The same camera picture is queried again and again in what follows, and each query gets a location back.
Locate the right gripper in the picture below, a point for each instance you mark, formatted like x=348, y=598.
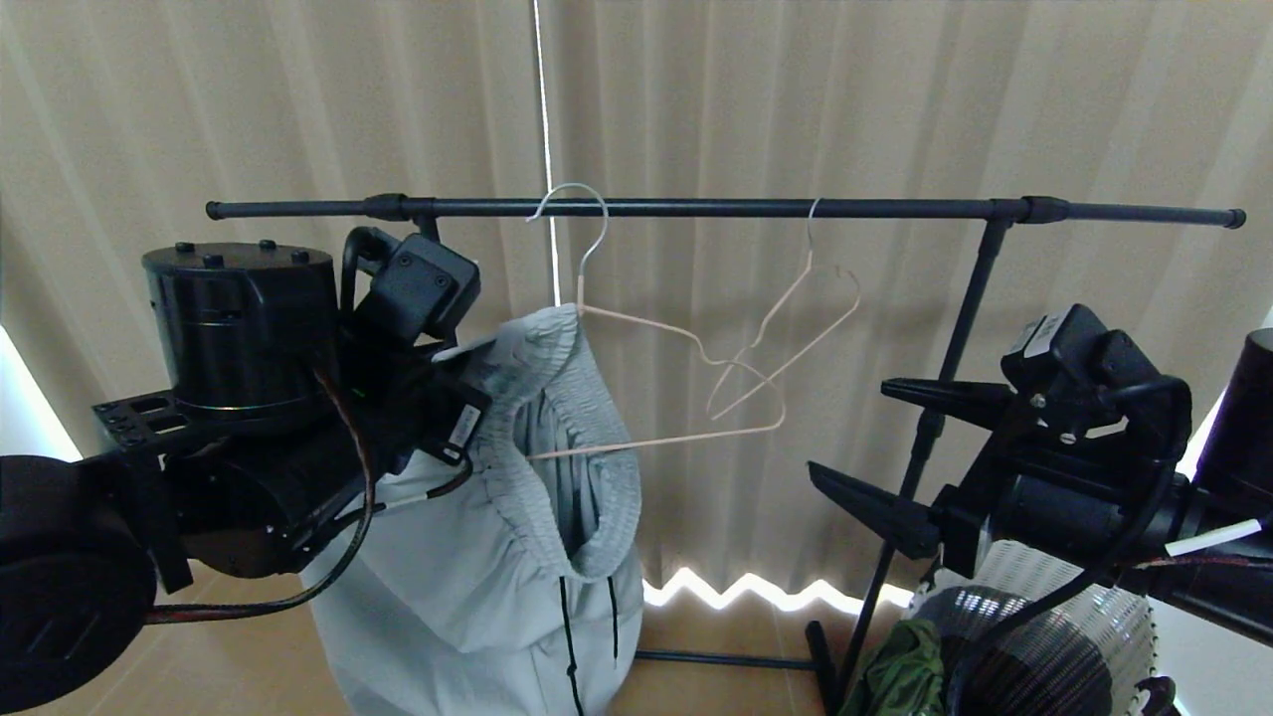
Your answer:
x=1054, y=517

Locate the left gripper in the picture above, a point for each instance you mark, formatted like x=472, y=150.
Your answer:
x=278, y=507

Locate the pale grey shorts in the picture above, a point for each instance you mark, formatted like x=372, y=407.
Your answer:
x=477, y=597

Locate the pink clothes hanger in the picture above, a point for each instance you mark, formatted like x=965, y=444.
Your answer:
x=603, y=214
x=811, y=244

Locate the black clothes rack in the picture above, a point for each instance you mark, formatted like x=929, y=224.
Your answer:
x=895, y=209

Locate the white laundry basket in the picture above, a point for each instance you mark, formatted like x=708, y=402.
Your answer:
x=1124, y=617

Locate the green garment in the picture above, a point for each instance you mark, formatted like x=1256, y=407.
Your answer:
x=905, y=676

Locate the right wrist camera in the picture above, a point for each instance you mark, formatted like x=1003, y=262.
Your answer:
x=1074, y=348

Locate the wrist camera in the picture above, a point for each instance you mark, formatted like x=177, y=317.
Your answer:
x=1074, y=348
x=418, y=288

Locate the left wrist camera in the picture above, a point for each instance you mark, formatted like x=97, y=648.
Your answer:
x=418, y=288

